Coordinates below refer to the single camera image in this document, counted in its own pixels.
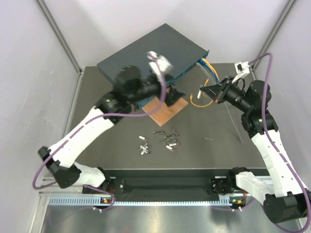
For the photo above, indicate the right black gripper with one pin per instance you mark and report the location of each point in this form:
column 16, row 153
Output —
column 213, row 91

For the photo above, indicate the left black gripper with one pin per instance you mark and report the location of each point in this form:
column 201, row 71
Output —
column 173, row 95

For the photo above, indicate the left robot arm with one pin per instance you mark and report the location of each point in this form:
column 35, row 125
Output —
column 60, row 158

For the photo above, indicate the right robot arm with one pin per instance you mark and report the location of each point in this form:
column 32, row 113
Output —
column 287, row 198

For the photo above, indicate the wooden board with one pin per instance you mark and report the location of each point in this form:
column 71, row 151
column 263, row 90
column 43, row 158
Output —
column 165, row 113

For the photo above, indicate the black table mat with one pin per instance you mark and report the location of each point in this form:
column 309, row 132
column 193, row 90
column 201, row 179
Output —
column 118, row 148

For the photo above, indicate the SFP module pile centre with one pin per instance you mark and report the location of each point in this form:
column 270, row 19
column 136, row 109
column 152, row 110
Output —
column 169, row 140

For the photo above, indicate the SFP module cluster left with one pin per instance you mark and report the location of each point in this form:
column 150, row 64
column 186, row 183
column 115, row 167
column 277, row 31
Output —
column 145, row 149

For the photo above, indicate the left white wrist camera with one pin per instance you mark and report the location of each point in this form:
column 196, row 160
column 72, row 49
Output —
column 158, row 63

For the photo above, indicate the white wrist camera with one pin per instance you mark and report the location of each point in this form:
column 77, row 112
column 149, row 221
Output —
column 158, row 63
column 242, row 70

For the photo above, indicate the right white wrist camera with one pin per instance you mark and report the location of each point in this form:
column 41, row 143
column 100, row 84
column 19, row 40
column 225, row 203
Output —
column 242, row 70

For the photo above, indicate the dark blue network switch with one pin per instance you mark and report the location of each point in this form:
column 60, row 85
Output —
column 165, row 53

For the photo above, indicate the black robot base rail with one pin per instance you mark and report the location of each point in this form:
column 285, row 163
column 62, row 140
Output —
column 165, row 185

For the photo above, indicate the perforated cable duct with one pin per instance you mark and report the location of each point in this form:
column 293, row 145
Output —
column 105, row 201

